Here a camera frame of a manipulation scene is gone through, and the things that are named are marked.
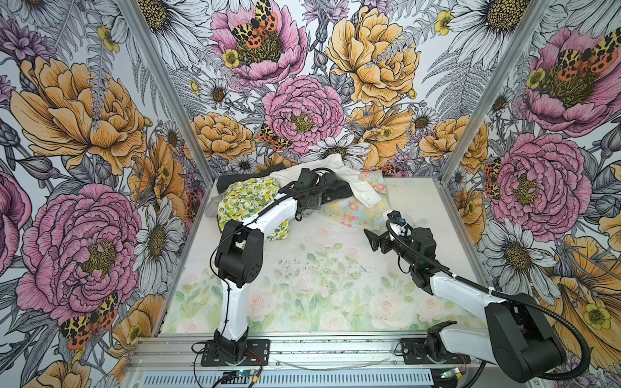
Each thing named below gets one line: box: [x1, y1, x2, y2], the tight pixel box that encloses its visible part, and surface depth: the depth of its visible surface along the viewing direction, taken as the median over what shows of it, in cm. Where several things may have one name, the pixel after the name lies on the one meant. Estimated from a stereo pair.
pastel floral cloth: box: [320, 169, 392, 232], surface depth 114 cm
